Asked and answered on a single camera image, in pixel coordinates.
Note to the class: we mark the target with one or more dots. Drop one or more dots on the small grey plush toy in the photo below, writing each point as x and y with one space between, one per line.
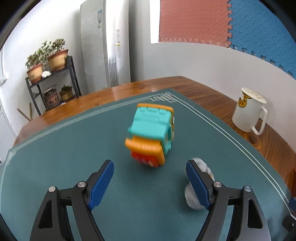
197 194

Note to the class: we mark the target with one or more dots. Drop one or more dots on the green table mat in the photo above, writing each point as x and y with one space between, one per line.
140 203

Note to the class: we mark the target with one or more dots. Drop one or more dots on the white ceramic mug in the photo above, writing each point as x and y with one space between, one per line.
248 110

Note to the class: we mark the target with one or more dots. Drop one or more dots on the dark patterned shelf pot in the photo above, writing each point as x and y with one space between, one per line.
51 98

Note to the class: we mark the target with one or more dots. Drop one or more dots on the small lower shelf plant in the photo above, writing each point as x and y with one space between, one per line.
66 93

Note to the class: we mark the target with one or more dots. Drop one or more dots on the teal orange toy bus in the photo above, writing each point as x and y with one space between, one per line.
152 132

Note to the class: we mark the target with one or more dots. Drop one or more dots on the left potted plant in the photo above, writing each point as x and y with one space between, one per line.
34 65

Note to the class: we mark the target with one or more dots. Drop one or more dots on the potted plant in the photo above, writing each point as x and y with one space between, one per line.
54 55
34 65

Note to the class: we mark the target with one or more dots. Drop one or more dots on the right potted plant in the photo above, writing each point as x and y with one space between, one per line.
54 55

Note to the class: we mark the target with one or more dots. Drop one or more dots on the blue foam wall tile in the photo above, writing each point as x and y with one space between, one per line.
258 32

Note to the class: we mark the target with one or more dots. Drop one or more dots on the red foam wall tile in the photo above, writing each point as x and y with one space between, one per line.
196 21

